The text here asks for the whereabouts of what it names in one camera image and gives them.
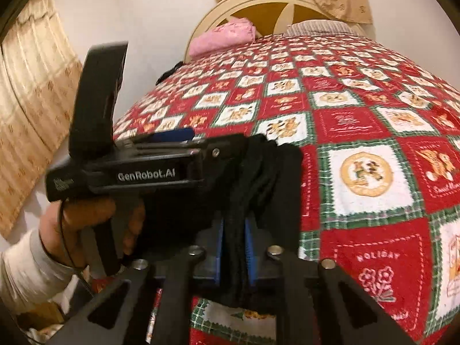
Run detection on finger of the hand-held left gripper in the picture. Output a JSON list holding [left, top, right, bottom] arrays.
[[115, 127, 196, 149], [196, 134, 249, 187]]

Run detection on black pants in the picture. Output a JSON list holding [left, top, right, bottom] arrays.
[[144, 135, 304, 308]]

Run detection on pink folded blanket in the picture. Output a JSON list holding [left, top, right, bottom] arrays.
[[189, 18, 256, 58]]

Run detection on beige patterned side curtain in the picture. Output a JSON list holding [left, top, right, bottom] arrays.
[[0, 0, 83, 239]]

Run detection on striped pillow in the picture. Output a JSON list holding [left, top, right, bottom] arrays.
[[285, 20, 363, 37]]

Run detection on person's left hand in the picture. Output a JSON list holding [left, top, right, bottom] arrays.
[[38, 196, 146, 269]]

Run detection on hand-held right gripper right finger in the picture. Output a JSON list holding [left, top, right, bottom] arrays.
[[245, 219, 415, 345]]

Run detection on red checked printed blanket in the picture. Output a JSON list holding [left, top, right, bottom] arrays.
[[113, 32, 460, 345]]

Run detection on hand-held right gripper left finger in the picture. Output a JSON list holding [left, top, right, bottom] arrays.
[[47, 219, 226, 345]]

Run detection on small dark object on bed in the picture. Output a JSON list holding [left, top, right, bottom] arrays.
[[156, 61, 184, 85]]

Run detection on cream wooden headboard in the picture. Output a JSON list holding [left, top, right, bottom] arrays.
[[183, 0, 376, 63]]

